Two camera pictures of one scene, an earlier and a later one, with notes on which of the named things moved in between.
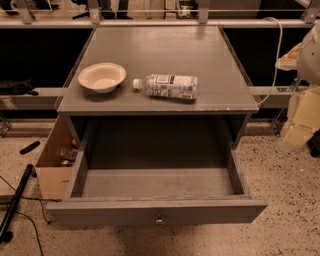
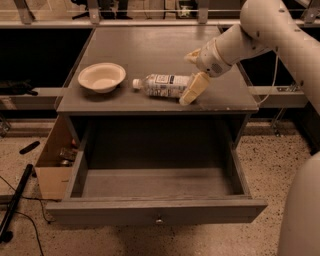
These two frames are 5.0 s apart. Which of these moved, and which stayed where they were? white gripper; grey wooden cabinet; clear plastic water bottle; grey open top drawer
Moved: white gripper
Stayed: grey open top drawer; clear plastic water bottle; grey wooden cabinet
